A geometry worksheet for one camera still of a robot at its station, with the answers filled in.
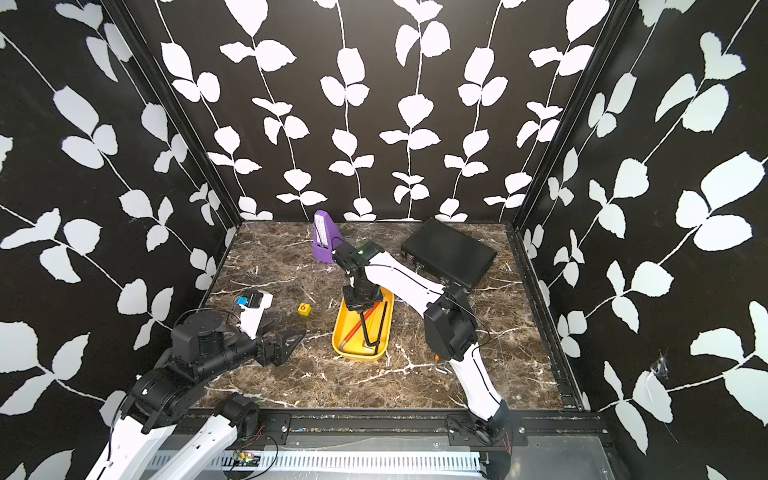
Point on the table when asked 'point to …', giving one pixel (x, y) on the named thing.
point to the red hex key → (358, 325)
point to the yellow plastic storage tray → (378, 327)
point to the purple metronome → (326, 237)
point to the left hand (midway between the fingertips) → (294, 322)
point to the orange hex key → (437, 357)
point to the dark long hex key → (365, 332)
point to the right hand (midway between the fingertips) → (353, 306)
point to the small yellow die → (304, 309)
